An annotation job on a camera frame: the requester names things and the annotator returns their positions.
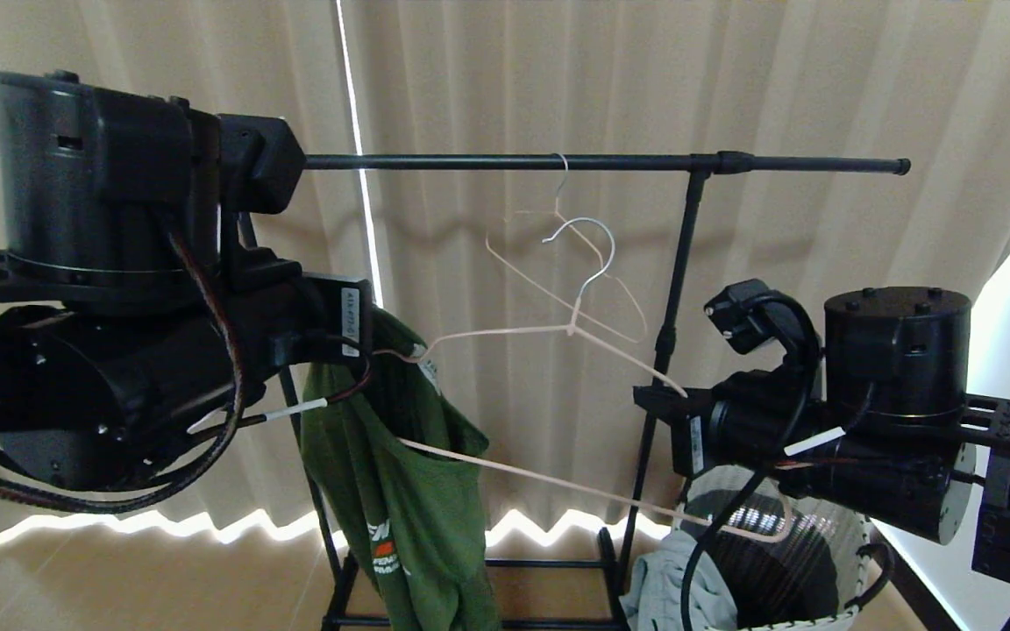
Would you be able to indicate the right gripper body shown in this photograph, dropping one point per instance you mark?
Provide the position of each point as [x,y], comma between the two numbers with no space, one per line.
[873,473]

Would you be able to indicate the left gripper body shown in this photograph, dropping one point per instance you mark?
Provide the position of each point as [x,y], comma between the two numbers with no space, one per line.
[119,394]

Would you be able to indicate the green printed sleeveless shirt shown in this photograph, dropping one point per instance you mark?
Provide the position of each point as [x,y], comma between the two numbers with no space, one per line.
[408,491]

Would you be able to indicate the pink clothes hanger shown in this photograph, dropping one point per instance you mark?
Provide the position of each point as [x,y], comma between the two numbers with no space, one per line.
[573,327]
[565,166]

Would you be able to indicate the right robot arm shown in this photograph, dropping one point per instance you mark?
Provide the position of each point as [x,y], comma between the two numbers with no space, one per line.
[899,350]

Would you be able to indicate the white laundry basket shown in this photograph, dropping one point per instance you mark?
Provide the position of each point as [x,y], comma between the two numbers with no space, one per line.
[785,570]

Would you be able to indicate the black clothes rack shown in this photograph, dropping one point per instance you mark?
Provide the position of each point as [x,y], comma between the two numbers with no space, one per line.
[645,162]

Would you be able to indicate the pale grey garment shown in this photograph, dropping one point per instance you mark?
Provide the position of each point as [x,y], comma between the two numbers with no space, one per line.
[663,596]

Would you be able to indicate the beige curtain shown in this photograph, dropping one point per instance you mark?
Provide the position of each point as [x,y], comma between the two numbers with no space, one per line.
[821,88]

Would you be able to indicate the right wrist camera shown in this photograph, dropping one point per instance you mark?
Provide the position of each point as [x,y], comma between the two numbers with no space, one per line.
[737,315]

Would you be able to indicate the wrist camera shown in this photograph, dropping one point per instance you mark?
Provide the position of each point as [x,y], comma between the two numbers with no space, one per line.
[259,162]
[737,315]

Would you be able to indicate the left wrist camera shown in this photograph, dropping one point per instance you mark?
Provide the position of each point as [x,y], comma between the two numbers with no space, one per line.
[259,162]

